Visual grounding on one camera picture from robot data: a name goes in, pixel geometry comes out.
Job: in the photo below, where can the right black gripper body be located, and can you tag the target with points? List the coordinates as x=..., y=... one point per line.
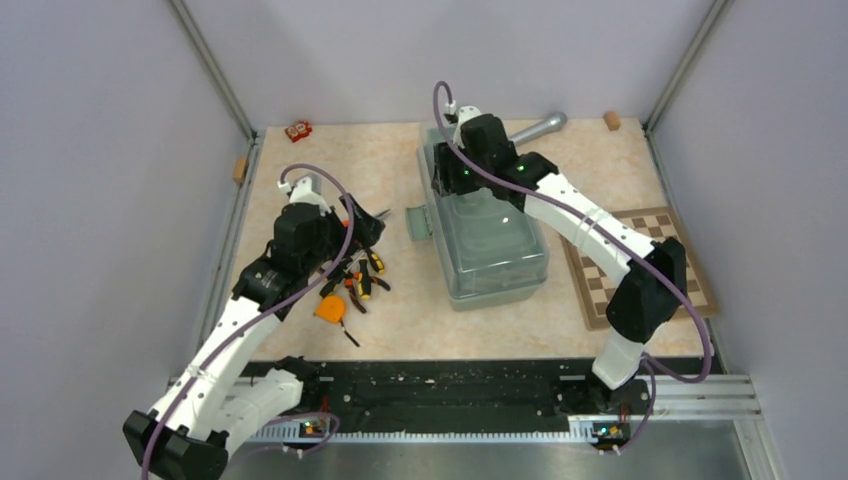
x=456, y=174

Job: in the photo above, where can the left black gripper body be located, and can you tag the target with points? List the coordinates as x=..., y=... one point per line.
x=334, y=237

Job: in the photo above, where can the green plastic toolbox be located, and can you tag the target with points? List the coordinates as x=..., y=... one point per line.
x=490, y=253

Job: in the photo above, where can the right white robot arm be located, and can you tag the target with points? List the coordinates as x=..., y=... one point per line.
x=648, y=276

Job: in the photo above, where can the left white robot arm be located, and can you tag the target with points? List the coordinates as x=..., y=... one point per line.
x=196, y=427

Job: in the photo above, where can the orange long nose pliers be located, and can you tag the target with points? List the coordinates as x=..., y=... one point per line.
x=369, y=229

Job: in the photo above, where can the black yellow screwdriver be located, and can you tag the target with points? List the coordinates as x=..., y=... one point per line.
x=364, y=283
x=375, y=261

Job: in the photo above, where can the orange tape measure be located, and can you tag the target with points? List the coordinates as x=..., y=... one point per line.
x=332, y=309

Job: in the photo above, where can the wooden block left edge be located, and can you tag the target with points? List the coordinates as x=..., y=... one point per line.
x=240, y=169

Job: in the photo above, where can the silver metal cylinder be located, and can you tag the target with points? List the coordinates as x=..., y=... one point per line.
x=555, y=122

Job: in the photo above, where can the wooden block back right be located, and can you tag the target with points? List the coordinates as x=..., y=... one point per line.
x=612, y=120

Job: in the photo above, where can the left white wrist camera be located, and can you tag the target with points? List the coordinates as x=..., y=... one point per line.
x=306, y=189

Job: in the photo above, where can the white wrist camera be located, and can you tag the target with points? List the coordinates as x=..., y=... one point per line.
x=457, y=115
x=306, y=189

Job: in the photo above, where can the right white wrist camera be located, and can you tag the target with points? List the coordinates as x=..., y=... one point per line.
x=457, y=115

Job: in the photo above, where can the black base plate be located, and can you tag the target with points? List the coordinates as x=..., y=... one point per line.
x=463, y=396

